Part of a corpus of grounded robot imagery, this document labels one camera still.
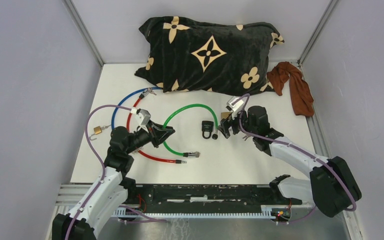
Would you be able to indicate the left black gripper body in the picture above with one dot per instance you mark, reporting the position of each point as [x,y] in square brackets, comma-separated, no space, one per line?
[152,132]

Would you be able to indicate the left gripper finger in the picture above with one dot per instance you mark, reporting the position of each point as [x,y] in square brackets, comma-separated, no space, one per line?
[162,137]
[159,129]

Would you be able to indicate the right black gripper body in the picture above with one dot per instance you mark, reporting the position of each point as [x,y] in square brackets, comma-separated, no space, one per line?
[235,123]

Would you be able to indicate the small black padlock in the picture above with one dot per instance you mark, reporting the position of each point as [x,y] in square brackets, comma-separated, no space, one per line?
[207,128]

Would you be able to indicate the green cable lock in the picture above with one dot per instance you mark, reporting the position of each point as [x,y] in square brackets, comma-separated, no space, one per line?
[194,105]

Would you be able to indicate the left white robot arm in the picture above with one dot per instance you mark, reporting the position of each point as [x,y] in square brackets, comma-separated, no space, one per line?
[111,189]

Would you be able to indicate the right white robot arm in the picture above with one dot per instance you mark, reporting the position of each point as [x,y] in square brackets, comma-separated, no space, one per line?
[329,185]

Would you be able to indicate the small brass padlock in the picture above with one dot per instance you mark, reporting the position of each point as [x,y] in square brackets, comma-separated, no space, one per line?
[97,130]

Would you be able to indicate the brown cloth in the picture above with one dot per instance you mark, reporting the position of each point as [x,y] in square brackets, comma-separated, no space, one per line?
[300,94]

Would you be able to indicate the black floral pillow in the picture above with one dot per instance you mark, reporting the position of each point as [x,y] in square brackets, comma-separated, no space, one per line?
[187,55]

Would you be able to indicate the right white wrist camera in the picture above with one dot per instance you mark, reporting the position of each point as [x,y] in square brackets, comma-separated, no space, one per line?
[236,103]

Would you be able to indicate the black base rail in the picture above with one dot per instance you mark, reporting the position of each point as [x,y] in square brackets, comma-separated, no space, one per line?
[206,201]

